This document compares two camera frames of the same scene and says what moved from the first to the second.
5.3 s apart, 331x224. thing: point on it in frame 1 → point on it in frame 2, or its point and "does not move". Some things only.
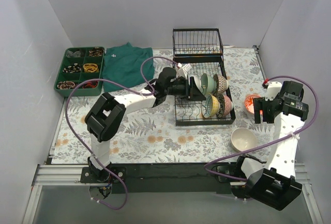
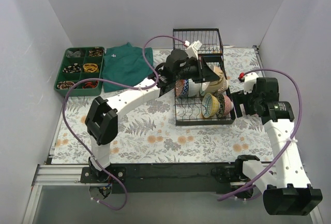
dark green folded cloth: x=122 y=65 does not move
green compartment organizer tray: x=80 y=64 does not move
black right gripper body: x=267 y=108 → x=239 y=104
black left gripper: x=190 y=88 → x=202 y=69
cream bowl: x=243 y=138 → x=220 y=85
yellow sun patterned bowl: x=211 y=106 does not move
